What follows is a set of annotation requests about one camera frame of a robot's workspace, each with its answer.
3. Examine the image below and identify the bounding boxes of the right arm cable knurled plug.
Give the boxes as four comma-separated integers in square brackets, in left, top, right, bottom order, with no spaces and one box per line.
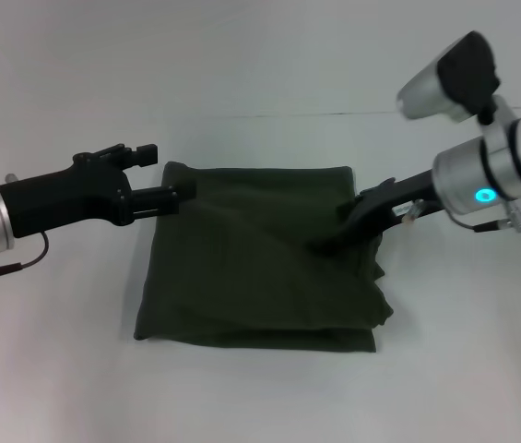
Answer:
[450,200,521,236]

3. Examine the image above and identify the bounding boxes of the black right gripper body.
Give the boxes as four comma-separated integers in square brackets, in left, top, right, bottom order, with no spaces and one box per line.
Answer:
[350,168,442,244]

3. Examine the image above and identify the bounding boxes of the dark green shirt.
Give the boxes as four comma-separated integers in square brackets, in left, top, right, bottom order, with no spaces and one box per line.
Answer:
[132,161,396,354]

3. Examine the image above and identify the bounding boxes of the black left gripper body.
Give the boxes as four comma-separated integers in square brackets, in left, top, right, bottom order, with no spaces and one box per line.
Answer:
[0,150,135,240]

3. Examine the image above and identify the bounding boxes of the right gripper silver connector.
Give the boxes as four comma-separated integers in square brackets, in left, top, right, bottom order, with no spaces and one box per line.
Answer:
[399,198,428,228]

